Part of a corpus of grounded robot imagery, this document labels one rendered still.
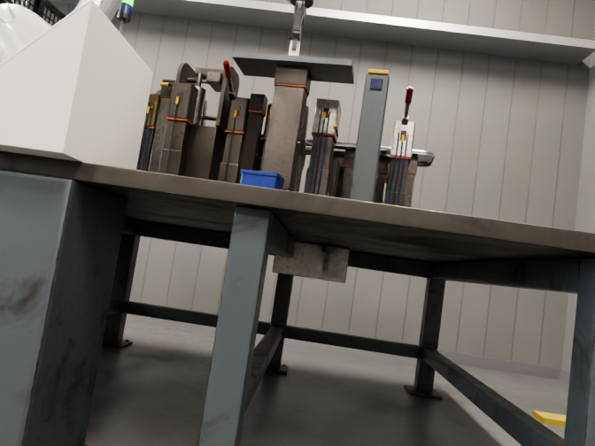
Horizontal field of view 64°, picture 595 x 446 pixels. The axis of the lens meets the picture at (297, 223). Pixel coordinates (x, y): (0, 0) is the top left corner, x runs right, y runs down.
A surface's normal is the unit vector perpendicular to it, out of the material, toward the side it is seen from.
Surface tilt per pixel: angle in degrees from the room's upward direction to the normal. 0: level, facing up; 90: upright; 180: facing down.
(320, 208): 90
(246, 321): 90
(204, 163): 90
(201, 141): 90
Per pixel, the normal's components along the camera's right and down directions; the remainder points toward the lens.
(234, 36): -0.04, -0.09
